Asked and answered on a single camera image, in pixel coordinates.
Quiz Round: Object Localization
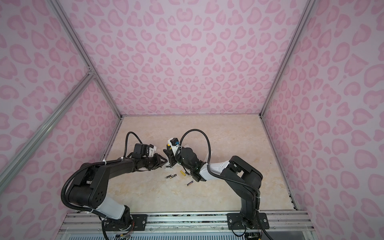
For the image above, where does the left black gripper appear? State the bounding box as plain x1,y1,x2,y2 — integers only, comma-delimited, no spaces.
141,153,168,171

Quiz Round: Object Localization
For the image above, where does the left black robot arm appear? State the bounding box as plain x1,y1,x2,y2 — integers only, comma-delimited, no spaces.
61,144,168,228

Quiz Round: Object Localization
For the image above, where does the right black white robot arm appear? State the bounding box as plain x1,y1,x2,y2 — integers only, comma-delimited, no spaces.
163,145,263,229

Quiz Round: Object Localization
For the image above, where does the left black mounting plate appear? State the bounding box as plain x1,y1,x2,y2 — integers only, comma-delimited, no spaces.
104,214,148,232

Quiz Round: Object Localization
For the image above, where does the black mounting plate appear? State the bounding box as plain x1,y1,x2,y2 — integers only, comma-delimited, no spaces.
226,213,270,230
104,214,148,232

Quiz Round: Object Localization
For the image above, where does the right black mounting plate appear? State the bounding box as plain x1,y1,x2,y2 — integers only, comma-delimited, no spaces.
226,213,270,230

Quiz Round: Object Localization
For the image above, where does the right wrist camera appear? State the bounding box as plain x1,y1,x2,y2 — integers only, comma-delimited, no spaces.
168,138,180,151

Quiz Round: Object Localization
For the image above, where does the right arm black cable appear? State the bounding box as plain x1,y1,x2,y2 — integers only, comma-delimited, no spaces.
179,128,262,196

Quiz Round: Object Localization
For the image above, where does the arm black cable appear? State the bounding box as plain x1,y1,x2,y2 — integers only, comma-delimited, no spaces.
179,128,262,196
123,131,143,158

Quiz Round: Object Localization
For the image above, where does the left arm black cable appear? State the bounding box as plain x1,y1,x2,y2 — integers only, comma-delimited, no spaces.
123,131,143,158

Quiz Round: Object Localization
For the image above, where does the aluminium front rail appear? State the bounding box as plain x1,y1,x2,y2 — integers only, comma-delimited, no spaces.
56,210,318,240

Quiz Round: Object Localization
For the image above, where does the aluminium diagonal frame bar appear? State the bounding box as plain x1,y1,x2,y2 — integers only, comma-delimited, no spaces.
1,71,95,193

